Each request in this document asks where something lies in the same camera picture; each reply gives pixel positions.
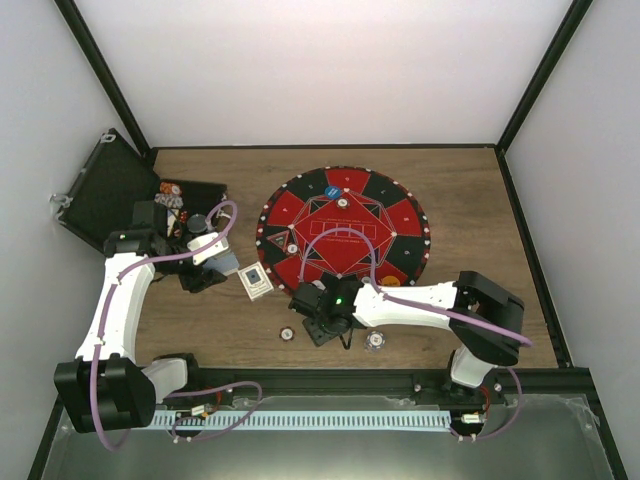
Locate brown poker chip stack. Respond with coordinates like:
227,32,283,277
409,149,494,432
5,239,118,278
280,327,295,342

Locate blue patterned card deck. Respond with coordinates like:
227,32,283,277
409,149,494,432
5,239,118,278
204,251,240,276

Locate blue dealer button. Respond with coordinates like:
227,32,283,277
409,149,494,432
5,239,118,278
324,185,342,200

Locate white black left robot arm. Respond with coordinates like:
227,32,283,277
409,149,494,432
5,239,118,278
54,200,236,435

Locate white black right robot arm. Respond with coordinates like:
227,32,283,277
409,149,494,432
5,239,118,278
289,271,533,403

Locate blue white poker chip stack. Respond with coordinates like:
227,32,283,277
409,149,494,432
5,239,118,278
364,330,386,352

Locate white playing card box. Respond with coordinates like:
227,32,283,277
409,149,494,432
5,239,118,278
238,262,274,301

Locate orange round button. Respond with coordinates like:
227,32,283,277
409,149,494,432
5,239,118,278
380,275,402,287

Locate grey striped chips in case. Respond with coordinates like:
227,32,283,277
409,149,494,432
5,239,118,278
154,193,183,209

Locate orange chip stack in case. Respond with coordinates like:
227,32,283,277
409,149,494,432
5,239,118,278
159,182,182,196

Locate round red black poker mat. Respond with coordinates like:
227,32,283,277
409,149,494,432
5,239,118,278
256,166,431,294

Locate black poker chip case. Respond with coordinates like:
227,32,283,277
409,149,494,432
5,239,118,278
54,128,228,251

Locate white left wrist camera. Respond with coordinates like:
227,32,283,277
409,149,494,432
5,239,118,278
187,232,229,265

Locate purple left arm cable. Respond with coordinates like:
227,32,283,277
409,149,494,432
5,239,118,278
89,199,262,451

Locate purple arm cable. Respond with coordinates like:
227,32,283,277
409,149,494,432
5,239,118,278
297,227,535,443
89,199,262,451

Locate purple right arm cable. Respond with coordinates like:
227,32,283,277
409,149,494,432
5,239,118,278
297,227,535,443

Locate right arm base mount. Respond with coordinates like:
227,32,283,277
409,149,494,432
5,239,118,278
411,380,506,408

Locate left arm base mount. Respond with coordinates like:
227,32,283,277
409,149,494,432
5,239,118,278
157,382,234,409

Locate light blue slotted cable duct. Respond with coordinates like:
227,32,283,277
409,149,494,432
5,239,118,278
147,410,451,433

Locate black aluminium frame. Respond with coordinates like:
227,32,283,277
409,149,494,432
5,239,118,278
56,1,627,479

